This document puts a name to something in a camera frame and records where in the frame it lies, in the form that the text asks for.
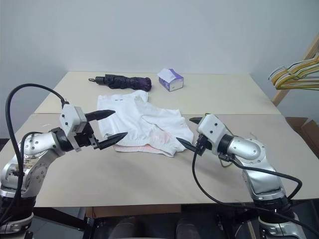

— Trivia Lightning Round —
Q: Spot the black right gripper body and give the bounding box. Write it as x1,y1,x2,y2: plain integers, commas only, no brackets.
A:
194,135,213,156

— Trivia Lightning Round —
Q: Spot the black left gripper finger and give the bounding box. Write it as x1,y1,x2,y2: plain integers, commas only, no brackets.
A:
84,110,116,123
95,132,129,151

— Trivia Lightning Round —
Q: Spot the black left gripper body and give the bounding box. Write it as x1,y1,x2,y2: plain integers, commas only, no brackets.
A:
74,121,99,150

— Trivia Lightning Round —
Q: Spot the white shorts garment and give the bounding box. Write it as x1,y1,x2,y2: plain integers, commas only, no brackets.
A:
97,90,195,158

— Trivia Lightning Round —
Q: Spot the folded dark purple umbrella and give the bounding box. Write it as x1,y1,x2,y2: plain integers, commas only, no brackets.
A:
88,73,153,92

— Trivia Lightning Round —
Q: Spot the purple white tissue box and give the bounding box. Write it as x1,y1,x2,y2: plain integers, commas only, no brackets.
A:
157,68,185,93

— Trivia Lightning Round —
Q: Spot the cardboard sheet under table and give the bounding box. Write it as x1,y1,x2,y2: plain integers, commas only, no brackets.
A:
85,205,182,219

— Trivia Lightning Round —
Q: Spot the dark rounded shape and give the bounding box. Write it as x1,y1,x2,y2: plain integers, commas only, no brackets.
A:
175,217,200,239

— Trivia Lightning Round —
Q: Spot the wooden clothes rack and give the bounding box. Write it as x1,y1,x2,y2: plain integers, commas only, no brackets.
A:
271,33,319,106

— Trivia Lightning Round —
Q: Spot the grey rounded shape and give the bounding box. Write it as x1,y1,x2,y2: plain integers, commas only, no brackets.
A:
114,216,137,239

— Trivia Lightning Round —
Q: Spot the brown cardboard box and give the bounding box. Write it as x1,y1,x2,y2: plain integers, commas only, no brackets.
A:
285,117,319,160

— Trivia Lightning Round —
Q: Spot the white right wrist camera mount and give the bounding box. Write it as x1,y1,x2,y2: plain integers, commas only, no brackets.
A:
196,114,231,151

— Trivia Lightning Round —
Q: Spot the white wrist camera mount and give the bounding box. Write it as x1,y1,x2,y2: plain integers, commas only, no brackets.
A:
196,114,231,151
59,104,88,151

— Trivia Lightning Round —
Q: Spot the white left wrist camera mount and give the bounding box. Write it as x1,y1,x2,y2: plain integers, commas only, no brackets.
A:
59,104,88,151

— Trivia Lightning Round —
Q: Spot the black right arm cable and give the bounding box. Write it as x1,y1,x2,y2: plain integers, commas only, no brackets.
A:
191,146,304,239

